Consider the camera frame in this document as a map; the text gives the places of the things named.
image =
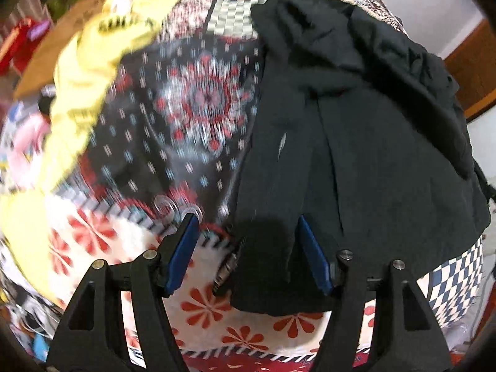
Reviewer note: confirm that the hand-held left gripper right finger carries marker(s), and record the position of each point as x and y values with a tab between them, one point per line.
314	263

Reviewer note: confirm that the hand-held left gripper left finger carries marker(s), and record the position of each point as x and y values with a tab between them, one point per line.
182	254

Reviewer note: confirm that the black zip hoodie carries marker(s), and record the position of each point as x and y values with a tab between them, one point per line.
368	162

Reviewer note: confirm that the patchwork printed blanket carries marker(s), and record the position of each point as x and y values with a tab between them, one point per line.
201	100

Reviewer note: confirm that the yellow garment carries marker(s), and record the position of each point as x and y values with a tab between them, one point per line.
85	69

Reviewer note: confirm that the wooden door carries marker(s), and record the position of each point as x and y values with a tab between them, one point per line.
476	73

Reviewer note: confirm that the brown cardboard box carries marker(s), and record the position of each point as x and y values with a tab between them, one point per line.
69	27

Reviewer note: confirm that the red plush toy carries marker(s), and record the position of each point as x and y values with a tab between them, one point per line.
23	38

